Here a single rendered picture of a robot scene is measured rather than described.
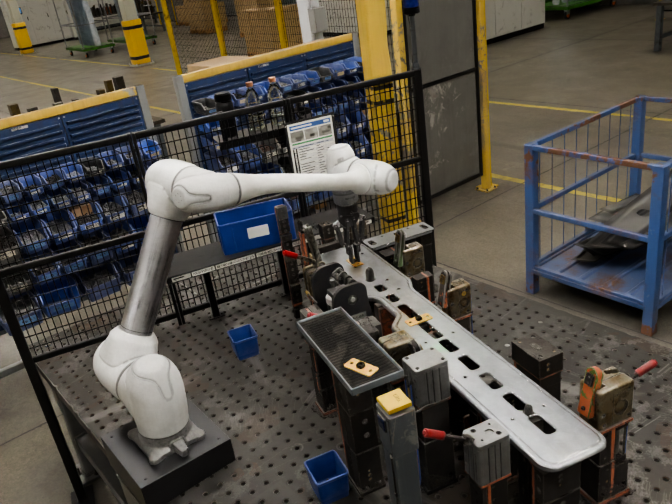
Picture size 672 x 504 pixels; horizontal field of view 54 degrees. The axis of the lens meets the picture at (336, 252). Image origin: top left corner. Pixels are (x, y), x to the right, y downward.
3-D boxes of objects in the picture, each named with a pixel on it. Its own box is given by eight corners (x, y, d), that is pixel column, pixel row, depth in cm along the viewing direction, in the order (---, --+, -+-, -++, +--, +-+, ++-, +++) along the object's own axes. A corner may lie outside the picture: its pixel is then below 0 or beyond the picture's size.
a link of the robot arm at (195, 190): (240, 171, 193) (214, 163, 202) (187, 179, 180) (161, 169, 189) (240, 214, 197) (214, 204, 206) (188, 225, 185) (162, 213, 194)
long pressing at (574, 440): (623, 441, 150) (623, 435, 149) (543, 479, 143) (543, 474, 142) (361, 243, 268) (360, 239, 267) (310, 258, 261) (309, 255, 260)
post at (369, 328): (392, 439, 203) (379, 328, 186) (378, 445, 201) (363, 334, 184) (385, 430, 207) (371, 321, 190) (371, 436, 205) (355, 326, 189)
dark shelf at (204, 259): (376, 223, 281) (375, 216, 280) (167, 285, 253) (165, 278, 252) (354, 208, 300) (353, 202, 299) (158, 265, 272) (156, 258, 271)
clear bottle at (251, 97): (267, 129, 278) (258, 81, 270) (252, 132, 276) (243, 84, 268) (262, 126, 284) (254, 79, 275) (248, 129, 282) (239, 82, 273)
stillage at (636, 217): (630, 226, 471) (638, 93, 431) (752, 255, 412) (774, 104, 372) (525, 292, 409) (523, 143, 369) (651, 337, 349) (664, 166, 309)
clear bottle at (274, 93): (289, 123, 281) (281, 76, 273) (275, 127, 279) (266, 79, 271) (284, 121, 287) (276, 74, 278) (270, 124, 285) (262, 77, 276)
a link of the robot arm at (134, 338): (109, 408, 198) (78, 378, 213) (156, 405, 210) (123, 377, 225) (176, 160, 191) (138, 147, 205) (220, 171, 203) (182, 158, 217)
